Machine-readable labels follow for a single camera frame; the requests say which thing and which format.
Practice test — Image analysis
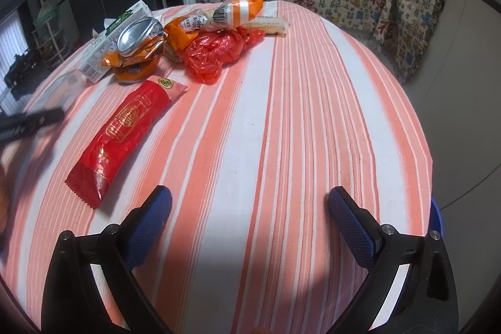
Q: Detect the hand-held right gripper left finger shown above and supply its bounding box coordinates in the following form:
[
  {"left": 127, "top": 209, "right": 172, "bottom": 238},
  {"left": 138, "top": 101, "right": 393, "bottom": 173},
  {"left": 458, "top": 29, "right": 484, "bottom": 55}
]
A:
[{"left": 41, "top": 185, "right": 173, "bottom": 334}]

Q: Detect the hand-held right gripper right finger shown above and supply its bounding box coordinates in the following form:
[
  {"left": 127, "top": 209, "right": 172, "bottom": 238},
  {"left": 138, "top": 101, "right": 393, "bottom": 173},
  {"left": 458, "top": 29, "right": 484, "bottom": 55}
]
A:
[{"left": 328, "top": 186, "right": 459, "bottom": 334}]

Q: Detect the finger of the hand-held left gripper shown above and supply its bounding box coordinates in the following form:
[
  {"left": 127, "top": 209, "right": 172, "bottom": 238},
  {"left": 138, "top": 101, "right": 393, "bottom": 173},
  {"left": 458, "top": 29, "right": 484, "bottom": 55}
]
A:
[{"left": 0, "top": 108, "right": 65, "bottom": 142}]

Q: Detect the green and white carton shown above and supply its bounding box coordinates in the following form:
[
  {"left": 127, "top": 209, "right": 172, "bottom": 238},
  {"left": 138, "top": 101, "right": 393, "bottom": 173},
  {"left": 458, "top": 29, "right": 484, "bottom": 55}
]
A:
[{"left": 79, "top": 1, "right": 153, "bottom": 84}]

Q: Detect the red snack wrapper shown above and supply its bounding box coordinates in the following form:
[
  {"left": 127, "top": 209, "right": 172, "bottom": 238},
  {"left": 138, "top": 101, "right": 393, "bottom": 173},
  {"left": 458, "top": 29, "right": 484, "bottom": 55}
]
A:
[{"left": 65, "top": 76, "right": 189, "bottom": 209}]

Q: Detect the crushed orange drink can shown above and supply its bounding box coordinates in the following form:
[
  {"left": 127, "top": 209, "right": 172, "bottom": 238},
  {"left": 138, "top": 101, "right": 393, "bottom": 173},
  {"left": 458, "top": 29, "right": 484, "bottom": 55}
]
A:
[{"left": 102, "top": 16, "right": 167, "bottom": 84}]

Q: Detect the red plastic bag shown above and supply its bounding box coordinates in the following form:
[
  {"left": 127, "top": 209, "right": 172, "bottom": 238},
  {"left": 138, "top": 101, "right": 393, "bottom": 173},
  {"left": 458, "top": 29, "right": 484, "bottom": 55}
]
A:
[{"left": 184, "top": 26, "right": 267, "bottom": 84}]

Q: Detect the orange plastic bag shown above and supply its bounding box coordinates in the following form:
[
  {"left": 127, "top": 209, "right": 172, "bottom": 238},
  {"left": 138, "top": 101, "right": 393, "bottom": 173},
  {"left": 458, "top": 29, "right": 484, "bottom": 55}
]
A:
[{"left": 162, "top": 0, "right": 265, "bottom": 63}]

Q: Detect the blue bin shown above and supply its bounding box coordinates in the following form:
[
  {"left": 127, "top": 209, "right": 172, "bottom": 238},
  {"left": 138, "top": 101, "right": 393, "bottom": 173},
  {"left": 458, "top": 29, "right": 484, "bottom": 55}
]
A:
[{"left": 431, "top": 197, "right": 445, "bottom": 237}]

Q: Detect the white storage rack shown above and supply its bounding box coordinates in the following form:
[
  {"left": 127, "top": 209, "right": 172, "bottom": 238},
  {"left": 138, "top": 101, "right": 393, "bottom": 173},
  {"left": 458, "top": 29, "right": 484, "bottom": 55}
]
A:
[{"left": 31, "top": 0, "right": 75, "bottom": 64}]

